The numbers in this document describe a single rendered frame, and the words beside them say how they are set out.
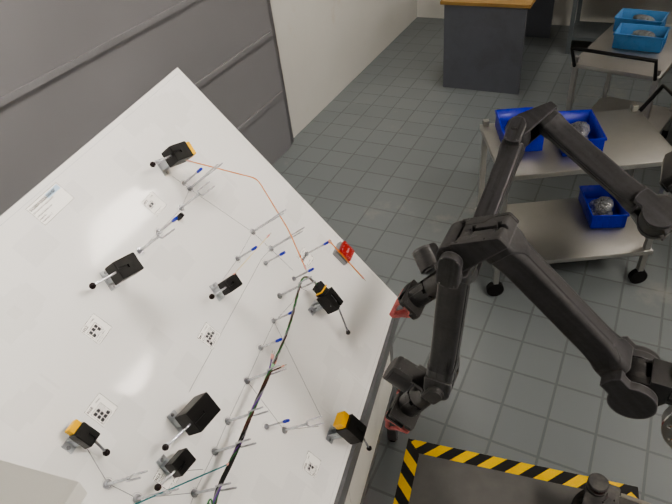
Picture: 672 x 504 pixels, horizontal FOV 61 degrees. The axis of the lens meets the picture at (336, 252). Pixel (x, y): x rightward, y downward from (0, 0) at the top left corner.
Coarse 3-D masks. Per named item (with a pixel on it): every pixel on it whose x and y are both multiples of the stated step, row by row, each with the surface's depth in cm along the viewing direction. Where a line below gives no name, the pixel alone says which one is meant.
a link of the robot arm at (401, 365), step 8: (400, 360) 127; (408, 360) 128; (392, 368) 127; (400, 368) 126; (408, 368) 127; (416, 368) 127; (424, 368) 128; (384, 376) 129; (392, 376) 127; (400, 376) 127; (408, 376) 126; (416, 376) 126; (424, 376) 127; (392, 384) 129; (400, 384) 127; (408, 384) 127; (416, 384) 125; (424, 392) 123; (432, 392) 120; (440, 392) 120; (432, 400) 122; (440, 400) 121
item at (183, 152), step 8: (176, 144) 141; (184, 144) 143; (168, 152) 141; (176, 152) 141; (184, 152) 142; (160, 160) 139; (168, 160) 142; (176, 160) 140; (184, 160) 144; (160, 168) 146; (168, 168) 148
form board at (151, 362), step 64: (128, 128) 144; (192, 128) 160; (128, 192) 137; (192, 192) 151; (256, 192) 169; (0, 256) 111; (64, 256) 120; (192, 256) 143; (256, 256) 159; (320, 256) 178; (0, 320) 107; (64, 320) 115; (128, 320) 125; (192, 320) 136; (256, 320) 150; (320, 320) 167; (384, 320) 189; (0, 384) 103; (64, 384) 111; (128, 384) 120; (192, 384) 130; (256, 384) 143; (320, 384) 158; (0, 448) 99; (128, 448) 115; (192, 448) 124; (256, 448) 136; (320, 448) 149
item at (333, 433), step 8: (352, 416) 148; (352, 424) 147; (360, 424) 149; (328, 432) 153; (336, 432) 154; (344, 432) 147; (352, 432) 146; (360, 432) 148; (328, 440) 152; (352, 440) 148; (360, 440) 147; (368, 448) 152
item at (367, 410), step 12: (396, 324) 196; (384, 348) 183; (384, 360) 183; (372, 384) 173; (372, 396) 172; (372, 408) 174; (360, 420) 164; (360, 444) 163; (348, 456) 156; (348, 468) 153; (348, 480) 154
